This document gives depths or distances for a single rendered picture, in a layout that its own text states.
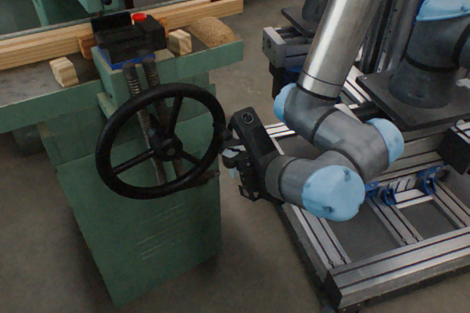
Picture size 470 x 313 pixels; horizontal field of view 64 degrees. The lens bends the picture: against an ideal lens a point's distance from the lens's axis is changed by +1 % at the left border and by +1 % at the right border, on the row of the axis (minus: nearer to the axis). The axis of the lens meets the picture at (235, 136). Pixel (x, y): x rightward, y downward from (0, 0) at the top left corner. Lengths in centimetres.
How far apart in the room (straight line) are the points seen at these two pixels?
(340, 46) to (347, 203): 24
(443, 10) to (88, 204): 95
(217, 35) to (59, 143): 46
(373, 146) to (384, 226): 92
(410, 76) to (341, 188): 50
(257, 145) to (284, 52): 68
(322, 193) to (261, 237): 113
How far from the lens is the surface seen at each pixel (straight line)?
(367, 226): 147
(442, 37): 91
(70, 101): 89
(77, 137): 94
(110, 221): 115
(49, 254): 174
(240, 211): 170
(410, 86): 97
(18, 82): 94
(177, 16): 106
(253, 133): 66
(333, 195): 51
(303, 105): 63
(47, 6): 117
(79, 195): 105
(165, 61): 79
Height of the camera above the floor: 133
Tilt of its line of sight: 40 degrees down
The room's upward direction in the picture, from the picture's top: straight up
